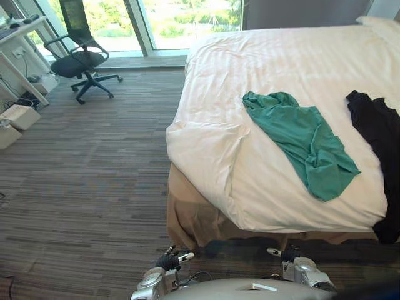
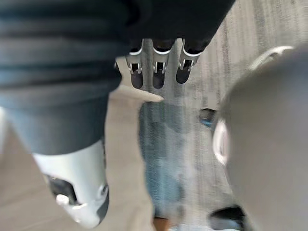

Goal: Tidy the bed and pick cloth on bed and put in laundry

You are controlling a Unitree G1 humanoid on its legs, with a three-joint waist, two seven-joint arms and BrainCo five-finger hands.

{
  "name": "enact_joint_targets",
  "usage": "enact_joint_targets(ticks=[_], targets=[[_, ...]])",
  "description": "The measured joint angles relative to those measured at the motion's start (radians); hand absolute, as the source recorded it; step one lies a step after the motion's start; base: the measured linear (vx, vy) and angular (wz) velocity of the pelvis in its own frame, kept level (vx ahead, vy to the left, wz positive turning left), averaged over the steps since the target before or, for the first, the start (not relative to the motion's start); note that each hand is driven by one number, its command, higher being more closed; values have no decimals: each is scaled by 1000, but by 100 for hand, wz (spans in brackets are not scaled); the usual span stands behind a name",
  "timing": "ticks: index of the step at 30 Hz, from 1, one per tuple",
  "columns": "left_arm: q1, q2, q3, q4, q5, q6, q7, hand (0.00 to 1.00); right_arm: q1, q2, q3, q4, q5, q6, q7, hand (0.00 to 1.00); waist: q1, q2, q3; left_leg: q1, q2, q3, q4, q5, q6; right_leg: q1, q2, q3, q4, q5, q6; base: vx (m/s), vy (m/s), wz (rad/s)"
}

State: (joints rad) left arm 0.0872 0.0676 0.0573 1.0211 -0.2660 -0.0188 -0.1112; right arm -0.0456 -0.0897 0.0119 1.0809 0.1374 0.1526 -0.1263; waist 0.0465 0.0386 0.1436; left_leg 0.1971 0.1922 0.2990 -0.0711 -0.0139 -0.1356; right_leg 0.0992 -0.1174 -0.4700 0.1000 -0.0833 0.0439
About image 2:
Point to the dark robot foot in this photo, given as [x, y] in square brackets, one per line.
[226, 217]
[207, 117]

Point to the grey blue patterned rug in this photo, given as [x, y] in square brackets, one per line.
[166, 154]

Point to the silver robot leg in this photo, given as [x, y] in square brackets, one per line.
[269, 134]

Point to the beige bed sheet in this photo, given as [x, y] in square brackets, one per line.
[125, 149]

